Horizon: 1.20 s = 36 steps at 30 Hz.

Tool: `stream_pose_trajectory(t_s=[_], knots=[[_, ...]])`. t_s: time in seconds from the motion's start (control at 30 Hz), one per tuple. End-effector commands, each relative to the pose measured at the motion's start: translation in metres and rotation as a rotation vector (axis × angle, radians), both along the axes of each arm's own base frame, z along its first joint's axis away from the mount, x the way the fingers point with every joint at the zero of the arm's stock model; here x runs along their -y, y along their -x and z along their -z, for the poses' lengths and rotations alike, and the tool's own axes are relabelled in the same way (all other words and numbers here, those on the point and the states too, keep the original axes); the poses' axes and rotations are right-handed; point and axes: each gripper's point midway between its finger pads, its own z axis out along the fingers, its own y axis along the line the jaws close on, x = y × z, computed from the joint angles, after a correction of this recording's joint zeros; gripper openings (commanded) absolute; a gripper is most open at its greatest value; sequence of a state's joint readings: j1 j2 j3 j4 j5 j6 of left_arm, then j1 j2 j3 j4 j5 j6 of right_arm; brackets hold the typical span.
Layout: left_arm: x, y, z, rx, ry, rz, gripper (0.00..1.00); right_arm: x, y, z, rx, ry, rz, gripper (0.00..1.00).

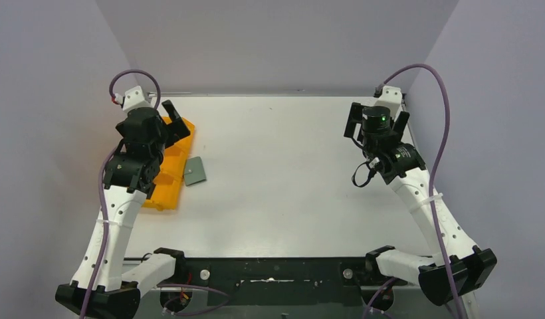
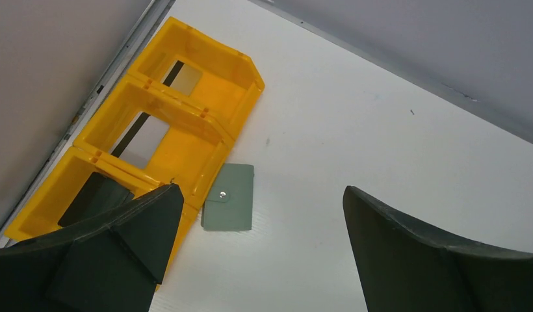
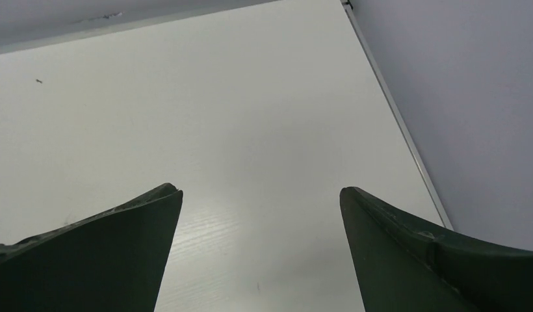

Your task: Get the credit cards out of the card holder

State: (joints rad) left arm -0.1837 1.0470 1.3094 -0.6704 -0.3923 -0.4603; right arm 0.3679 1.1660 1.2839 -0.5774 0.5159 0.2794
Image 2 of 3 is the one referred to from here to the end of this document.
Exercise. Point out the aluminium frame rail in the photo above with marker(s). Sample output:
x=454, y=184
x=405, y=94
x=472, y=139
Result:
x=132, y=45

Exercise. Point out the gold card end bin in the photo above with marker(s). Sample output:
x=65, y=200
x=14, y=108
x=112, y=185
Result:
x=182, y=77

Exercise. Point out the green card holder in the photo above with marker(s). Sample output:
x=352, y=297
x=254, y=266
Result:
x=229, y=203

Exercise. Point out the silver card middle bin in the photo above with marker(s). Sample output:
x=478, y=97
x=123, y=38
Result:
x=140, y=140

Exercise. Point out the yellow three-compartment bin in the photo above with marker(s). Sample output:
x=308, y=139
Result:
x=203, y=130

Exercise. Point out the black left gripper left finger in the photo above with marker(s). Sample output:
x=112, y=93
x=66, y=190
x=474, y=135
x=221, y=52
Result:
x=110, y=262

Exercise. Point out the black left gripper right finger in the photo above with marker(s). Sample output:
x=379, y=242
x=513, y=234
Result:
x=406, y=264

